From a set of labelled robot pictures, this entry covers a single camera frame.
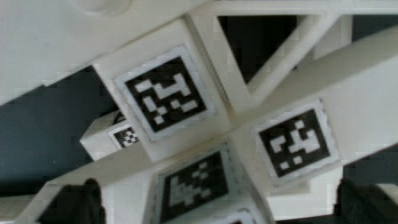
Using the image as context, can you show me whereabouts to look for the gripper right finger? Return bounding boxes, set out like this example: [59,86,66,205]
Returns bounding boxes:
[335,178,398,224]

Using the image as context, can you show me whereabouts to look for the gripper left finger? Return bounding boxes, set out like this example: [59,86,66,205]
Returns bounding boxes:
[15,178,109,224]

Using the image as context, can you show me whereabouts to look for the white cube nut with tag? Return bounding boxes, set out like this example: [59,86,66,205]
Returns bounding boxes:
[150,142,274,224]

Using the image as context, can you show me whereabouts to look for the white long side bar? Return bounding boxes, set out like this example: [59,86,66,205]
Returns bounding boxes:
[0,26,398,224]
[0,0,398,105]

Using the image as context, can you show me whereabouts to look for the white chair seat part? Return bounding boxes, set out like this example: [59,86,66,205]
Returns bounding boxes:
[91,14,263,164]

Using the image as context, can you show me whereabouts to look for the white chair leg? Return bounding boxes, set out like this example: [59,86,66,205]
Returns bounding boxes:
[80,110,139,160]

